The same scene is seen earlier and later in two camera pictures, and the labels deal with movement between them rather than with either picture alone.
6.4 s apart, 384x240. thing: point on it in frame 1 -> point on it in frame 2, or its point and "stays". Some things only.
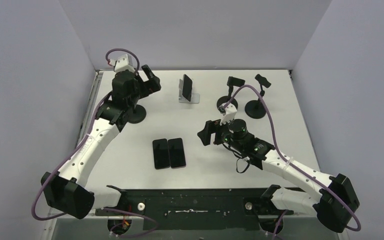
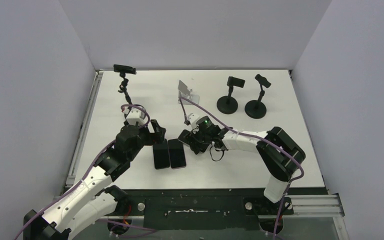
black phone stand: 255,109 stays
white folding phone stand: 195,97 stays
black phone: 176,153 stays
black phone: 187,87 -> 185,137
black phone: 161,153 stays
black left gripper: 150,86 -> 156,137
